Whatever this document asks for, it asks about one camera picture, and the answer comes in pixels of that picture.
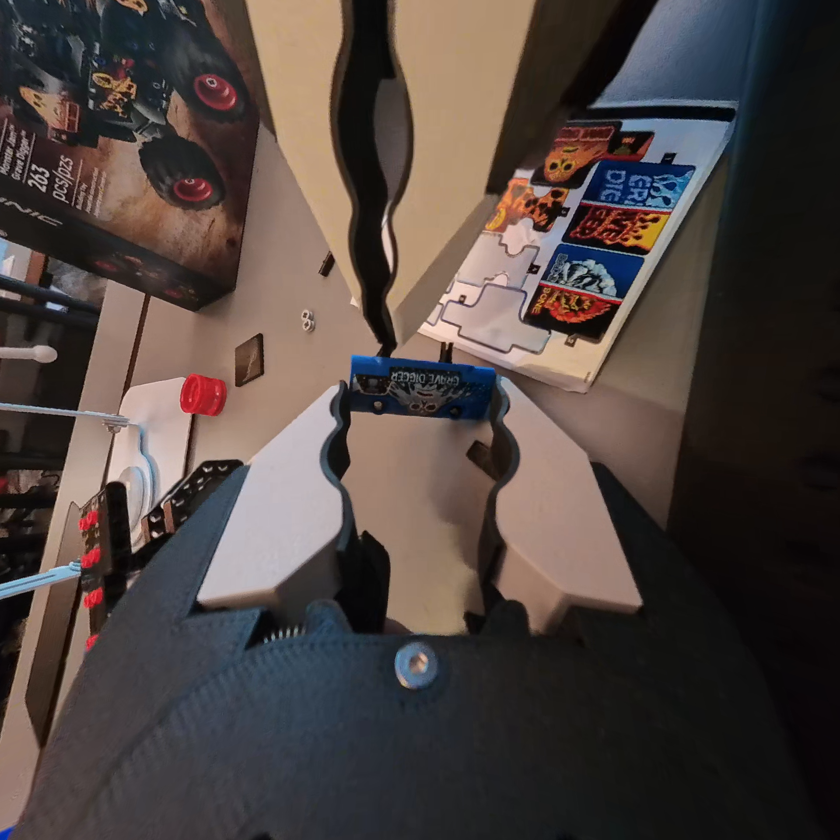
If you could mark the dark toy set box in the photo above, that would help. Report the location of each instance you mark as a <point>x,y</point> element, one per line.
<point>98,197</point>

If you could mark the white book stand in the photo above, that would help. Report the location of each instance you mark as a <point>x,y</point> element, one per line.
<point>170,420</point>

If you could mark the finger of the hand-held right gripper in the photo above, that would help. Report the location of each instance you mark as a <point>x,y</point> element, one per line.
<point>459,98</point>
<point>302,98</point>

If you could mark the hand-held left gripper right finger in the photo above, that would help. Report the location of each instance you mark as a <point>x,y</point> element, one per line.
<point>564,531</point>

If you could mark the black smooth square tile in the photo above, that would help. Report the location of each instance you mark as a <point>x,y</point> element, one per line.
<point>249,358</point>

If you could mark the black connector pin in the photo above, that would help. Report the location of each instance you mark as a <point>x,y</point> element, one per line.
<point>326,264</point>

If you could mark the blue printed curved panel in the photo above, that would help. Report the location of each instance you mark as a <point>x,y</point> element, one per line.
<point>420,390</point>

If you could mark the grey desk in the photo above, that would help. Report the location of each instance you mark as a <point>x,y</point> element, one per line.
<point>407,492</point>

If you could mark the thick black beam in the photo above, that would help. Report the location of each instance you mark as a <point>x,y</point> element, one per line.
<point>482,458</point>

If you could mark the colourful sticker sheet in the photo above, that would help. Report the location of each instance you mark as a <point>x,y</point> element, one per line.
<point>590,275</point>

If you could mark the red wheel rim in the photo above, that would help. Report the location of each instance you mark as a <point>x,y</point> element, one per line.
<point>203,394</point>

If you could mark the black block with red pins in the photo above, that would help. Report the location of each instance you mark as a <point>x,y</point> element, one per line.
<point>108,538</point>

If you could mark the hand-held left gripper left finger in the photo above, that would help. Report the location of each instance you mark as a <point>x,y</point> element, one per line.
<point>275,525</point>

